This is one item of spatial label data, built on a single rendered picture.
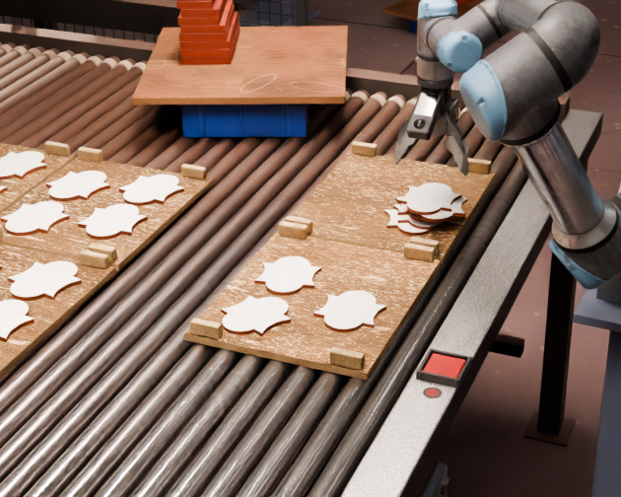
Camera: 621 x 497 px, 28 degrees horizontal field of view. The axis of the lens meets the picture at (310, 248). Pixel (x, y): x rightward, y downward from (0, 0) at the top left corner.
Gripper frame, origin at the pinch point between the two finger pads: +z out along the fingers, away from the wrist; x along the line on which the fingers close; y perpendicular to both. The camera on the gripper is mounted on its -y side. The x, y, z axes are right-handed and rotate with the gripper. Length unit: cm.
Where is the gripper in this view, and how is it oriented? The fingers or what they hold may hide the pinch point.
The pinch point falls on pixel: (430, 172)
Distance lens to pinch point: 252.9
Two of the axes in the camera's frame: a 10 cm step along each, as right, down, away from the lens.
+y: 3.9, -4.6, 8.0
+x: -9.2, -1.7, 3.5
